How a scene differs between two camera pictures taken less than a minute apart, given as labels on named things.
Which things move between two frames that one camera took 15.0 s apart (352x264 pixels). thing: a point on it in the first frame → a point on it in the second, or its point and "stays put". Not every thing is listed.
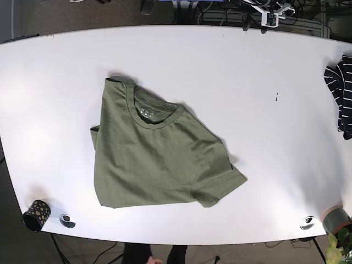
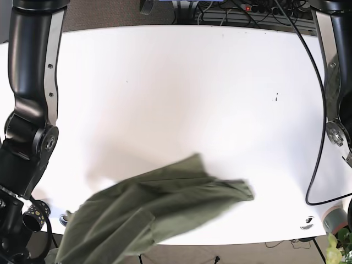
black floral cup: [36, 216] stays put
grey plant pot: [336, 219] stays put
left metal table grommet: [64, 219] stays put
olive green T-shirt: [152, 150] → [119, 223]
